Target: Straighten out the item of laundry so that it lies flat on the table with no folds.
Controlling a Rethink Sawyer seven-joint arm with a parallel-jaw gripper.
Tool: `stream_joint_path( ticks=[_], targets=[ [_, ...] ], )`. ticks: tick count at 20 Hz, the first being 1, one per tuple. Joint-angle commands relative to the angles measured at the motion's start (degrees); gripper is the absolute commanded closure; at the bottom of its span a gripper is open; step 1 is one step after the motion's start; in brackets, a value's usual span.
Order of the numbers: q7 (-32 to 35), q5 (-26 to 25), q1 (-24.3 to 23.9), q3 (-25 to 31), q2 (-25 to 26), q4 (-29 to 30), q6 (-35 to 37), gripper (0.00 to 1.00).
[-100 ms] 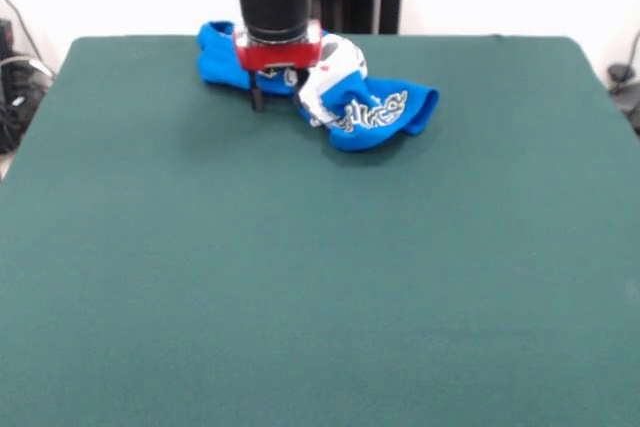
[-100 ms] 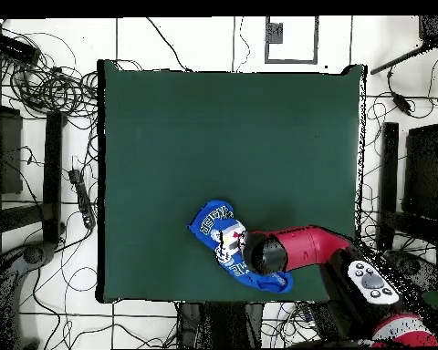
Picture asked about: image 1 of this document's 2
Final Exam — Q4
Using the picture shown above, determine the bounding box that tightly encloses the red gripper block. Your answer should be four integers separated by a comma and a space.
232, 29, 324, 114

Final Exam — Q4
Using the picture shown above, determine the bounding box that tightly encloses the blue printed shirt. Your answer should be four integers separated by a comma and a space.
195, 20, 441, 152

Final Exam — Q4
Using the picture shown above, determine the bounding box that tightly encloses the dark green table cloth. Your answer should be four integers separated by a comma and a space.
0, 34, 640, 427

